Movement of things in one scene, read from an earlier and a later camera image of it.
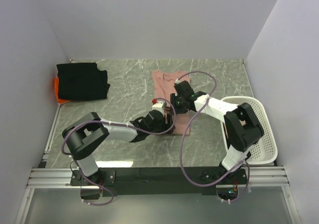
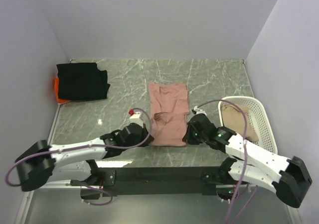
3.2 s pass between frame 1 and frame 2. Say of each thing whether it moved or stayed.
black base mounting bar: stayed
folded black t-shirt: stayed
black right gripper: moved
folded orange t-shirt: stayed
